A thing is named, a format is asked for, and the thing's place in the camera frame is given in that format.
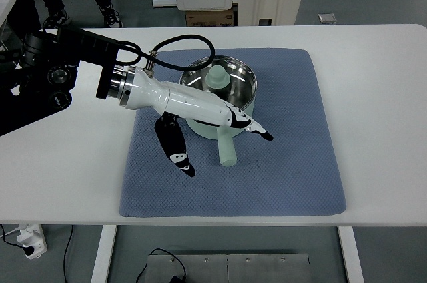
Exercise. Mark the grey metal plate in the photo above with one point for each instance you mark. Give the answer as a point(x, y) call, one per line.
point(250, 269)

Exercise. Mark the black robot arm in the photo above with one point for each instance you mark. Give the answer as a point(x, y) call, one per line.
point(83, 46)

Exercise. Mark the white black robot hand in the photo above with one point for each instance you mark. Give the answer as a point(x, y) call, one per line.
point(187, 102)

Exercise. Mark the white floor bar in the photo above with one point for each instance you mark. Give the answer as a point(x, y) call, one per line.
point(165, 2)

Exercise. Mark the cardboard box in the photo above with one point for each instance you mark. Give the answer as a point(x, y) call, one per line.
point(207, 17)

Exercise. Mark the white desk corner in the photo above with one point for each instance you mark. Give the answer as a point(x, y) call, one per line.
point(6, 4)

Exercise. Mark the small black floor object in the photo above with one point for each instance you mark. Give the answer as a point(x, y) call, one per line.
point(265, 21)

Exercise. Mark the white table leg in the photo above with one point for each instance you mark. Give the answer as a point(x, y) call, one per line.
point(101, 256)
point(353, 259)

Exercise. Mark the blue textured mat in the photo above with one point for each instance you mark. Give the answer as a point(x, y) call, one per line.
point(233, 189)

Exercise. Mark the white power strip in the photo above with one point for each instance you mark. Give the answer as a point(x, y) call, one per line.
point(31, 243)

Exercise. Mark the small grey floor object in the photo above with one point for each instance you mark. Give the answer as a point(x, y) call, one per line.
point(327, 18)

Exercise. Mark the glass lid with green knob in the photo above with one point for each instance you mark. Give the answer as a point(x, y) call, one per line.
point(217, 77)

